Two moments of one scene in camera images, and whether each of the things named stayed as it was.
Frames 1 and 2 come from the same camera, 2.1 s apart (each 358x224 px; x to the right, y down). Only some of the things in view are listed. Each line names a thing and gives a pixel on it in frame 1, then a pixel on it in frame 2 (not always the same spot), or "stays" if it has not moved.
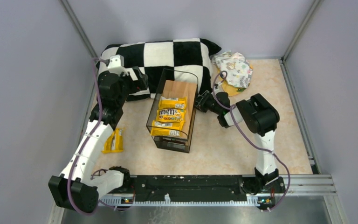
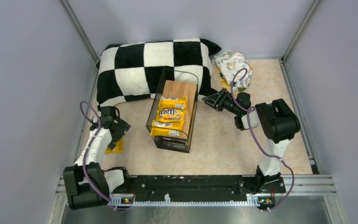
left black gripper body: x=141 y=79 → x=119 y=129
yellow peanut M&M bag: x=171 y=115 stays
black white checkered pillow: x=193 y=55 stays
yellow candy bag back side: x=172 y=102 stays
